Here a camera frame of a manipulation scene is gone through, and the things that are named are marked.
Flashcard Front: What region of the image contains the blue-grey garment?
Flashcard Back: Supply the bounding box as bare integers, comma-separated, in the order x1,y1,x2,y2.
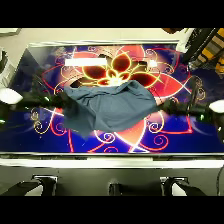
61,79,162,138

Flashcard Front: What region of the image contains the silver frame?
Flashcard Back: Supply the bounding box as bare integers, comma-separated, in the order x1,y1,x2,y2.
0,151,224,197

